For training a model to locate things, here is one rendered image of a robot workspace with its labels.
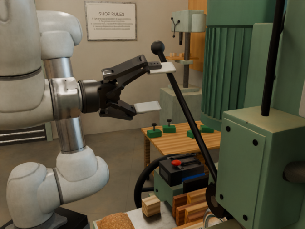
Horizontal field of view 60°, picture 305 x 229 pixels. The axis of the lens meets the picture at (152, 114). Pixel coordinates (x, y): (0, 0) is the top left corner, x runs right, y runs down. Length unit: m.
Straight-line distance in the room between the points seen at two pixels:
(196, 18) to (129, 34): 1.13
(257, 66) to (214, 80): 0.11
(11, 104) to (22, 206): 0.64
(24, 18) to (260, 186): 0.43
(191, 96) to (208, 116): 2.37
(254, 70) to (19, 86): 0.42
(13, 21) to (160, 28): 3.32
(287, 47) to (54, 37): 0.83
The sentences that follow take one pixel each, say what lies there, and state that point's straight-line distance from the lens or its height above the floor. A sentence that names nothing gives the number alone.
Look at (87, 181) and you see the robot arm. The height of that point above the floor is 0.83.
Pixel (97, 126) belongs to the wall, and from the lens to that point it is 3.76.
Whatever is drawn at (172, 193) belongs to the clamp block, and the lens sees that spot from 0.81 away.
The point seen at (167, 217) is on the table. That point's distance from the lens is 0.81.
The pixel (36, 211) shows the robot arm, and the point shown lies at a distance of 1.14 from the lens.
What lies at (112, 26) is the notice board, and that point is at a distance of 3.55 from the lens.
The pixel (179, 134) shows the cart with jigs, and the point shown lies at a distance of 2.31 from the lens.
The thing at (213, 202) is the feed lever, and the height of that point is 1.12.
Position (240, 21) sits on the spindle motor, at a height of 1.42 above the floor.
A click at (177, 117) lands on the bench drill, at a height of 0.46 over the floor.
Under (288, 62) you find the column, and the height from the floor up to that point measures 1.37.
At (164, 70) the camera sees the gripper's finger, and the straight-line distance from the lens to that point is 0.60.
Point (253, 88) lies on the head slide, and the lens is 0.51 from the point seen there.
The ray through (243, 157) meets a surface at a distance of 0.37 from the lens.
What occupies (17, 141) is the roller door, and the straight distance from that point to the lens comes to 3.76.
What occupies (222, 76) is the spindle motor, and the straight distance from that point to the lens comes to 0.56.
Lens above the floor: 1.41
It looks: 18 degrees down
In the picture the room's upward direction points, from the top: straight up
